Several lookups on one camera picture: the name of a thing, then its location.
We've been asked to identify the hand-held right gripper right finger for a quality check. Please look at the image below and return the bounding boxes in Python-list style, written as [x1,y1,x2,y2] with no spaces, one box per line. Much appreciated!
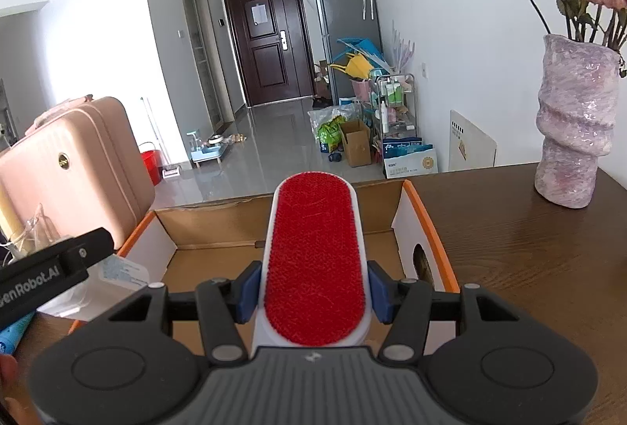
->
[366,260,520,363]

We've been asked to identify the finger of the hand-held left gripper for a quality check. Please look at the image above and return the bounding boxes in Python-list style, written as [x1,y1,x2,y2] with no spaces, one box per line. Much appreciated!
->
[0,228,114,270]

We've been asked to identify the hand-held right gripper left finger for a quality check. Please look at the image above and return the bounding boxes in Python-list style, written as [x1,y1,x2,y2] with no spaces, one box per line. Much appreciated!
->
[105,261,263,364]

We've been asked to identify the white rectangular plastic container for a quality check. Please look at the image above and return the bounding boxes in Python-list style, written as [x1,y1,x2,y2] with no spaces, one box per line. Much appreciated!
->
[42,255,150,323]

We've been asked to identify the orange-red cardboard box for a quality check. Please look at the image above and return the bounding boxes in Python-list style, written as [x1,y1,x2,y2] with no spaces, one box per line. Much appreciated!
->
[67,179,462,357]

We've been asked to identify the red and white lint brush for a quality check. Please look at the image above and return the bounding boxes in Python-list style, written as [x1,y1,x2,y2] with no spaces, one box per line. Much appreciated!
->
[251,170,371,348]

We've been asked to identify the person's left hand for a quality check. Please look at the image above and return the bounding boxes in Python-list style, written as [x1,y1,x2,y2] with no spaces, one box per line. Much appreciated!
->
[0,354,19,411]

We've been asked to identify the pink ribbed suitcase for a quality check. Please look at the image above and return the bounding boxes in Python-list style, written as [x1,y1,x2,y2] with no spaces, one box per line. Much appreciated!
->
[0,96,156,254]

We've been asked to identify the red bucket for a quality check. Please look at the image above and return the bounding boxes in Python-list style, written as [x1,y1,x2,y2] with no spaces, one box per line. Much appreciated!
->
[137,149,162,187]

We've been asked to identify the white mop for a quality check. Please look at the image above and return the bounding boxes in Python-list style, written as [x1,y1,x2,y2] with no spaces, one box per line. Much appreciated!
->
[140,96,181,177]

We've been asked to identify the blue and white carton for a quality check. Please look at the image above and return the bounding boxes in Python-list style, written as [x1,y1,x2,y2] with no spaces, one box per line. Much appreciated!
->
[382,143,438,179]

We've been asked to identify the blue pet feeder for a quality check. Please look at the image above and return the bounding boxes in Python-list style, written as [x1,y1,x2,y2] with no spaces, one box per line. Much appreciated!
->
[186,131,233,166]

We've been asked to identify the open brown cardboard box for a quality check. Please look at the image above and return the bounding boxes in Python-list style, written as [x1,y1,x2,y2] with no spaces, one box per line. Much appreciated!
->
[339,120,371,167]

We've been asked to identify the green bag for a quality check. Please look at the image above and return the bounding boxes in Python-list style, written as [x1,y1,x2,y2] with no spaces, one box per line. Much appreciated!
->
[317,116,344,154]

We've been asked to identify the white leaning board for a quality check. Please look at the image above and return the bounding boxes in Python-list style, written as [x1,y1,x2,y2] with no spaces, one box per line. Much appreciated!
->
[449,110,497,172]

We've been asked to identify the metal trolley rack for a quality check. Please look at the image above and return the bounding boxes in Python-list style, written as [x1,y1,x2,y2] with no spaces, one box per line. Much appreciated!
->
[373,73,417,146]

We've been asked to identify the pink basket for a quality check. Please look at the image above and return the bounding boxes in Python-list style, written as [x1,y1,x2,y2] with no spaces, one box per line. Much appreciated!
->
[351,78,375,102]

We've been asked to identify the glass interior door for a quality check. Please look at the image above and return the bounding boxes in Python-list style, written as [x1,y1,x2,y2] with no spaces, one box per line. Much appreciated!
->
[179,0,223,127]

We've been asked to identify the yellow plastic hangers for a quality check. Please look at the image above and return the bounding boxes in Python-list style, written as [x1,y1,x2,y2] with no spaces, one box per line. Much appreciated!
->
[329,53,373,80]

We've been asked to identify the blue plastic hangers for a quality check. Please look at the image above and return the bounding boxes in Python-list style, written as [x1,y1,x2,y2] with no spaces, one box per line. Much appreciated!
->
[336,36,383,63]

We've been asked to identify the clear plastic hangers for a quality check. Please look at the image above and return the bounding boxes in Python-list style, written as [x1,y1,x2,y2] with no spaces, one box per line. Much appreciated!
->
[392,20,416,73]

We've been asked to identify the pink twisted vase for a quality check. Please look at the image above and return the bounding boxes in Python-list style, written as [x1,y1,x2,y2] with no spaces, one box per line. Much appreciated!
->
[534,33,620,209]

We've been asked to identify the dark brown entrance door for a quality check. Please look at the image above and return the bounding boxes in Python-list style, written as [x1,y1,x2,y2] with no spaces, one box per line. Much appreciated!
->
[221,0,317,108]

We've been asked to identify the grey refrigerator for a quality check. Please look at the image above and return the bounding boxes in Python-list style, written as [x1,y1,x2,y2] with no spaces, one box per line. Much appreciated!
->
[308,0,385,105]

